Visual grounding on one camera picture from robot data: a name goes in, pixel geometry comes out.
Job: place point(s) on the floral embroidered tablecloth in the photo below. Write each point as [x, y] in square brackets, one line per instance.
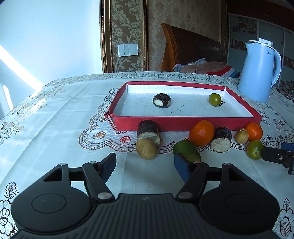
[65, 122]

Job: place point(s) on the brown wooden headboard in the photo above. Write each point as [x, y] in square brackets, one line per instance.
[183, 47]

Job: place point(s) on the red shallow cardboard tray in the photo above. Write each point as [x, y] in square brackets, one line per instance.
[133, 103]

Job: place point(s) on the small orange tangerine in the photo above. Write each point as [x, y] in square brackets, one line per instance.
[254, 131]

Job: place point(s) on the white wall switch panel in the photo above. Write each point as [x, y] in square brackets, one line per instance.
[128, 50]

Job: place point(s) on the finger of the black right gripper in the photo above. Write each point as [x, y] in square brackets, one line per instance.
[280, 156]

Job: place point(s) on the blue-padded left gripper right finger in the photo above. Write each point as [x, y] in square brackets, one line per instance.
[193, 175]

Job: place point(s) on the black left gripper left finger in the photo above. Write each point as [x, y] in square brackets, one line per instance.
[96, 175]

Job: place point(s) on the green tomato with stem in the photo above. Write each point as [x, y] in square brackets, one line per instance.
[215, 100]

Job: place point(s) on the light blue electric kettle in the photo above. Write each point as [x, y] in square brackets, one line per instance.
[261, 70]

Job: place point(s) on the small brown longan fruit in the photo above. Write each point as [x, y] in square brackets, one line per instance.
[241, 136]

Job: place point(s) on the pink patterned pillow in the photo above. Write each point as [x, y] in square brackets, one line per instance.
[202, 66]

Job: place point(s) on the large orange tangerine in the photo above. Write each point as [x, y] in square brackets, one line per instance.
[202, 133]

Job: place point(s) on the wardrobe sliding door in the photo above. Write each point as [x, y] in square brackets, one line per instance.
[242, 29]

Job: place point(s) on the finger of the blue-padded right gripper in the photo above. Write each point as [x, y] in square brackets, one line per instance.
[287, 146]

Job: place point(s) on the green cucumber chunk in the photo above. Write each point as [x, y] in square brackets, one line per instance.
[187, 149]

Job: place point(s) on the brown wooden wall trim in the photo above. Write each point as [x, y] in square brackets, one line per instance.
[124, 22]

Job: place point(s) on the short dark sugarcane piece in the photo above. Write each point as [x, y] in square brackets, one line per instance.
[162, 100]

